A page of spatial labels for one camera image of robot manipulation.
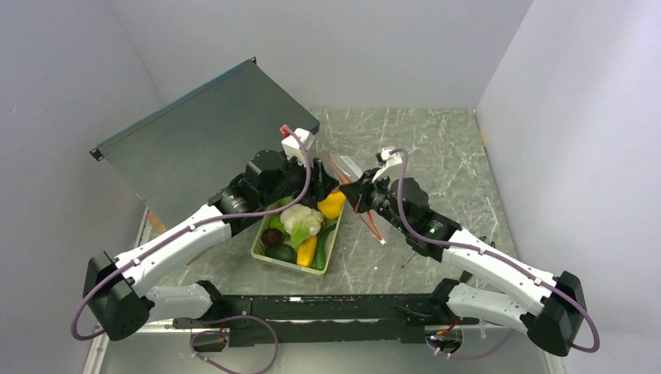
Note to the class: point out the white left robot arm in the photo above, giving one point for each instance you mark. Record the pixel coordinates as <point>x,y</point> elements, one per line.
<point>122,291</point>

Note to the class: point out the green cucumber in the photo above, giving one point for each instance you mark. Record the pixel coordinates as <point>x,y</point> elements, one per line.
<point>320,260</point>

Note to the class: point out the yellow corn cob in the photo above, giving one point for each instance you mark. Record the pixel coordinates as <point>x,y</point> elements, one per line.
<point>306,251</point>

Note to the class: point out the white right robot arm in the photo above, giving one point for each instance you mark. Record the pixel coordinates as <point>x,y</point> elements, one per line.
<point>549,309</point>

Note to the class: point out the dark grey rack server chassis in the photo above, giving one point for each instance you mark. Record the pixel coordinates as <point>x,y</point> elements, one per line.
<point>178,157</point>

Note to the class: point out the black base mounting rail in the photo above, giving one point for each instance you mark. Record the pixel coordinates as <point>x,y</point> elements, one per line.
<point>248,320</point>

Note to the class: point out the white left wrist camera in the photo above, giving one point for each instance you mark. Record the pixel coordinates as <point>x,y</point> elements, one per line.
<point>296,143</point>

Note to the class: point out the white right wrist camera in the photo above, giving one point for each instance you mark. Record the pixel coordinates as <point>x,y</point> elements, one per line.
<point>389,164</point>

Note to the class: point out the light green plastic tray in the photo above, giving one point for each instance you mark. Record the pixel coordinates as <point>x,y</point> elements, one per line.
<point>258,247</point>

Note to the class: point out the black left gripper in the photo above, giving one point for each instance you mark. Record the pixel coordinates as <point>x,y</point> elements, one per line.
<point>323,183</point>

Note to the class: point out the dark green avocado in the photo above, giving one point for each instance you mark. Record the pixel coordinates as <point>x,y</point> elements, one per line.
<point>281,252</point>

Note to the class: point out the white cauliflower with leaves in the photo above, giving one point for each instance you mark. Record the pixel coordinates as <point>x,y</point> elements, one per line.
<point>301,222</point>

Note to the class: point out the clear zip bag orange zipper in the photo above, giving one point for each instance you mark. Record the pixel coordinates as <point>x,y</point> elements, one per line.
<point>349,174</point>

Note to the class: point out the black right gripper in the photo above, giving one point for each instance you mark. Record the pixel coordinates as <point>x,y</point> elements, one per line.
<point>358,192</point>

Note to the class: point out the green handled screwdriver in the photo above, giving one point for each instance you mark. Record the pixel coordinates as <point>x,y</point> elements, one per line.
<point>407,260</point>

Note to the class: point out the green bell pepper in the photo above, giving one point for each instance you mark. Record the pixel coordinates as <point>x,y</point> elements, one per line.
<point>275,220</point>

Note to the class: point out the dark red plum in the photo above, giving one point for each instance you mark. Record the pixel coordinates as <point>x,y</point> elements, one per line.
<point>271,237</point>

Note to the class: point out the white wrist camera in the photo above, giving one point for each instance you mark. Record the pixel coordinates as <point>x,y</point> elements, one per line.
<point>389,164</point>
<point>296,143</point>

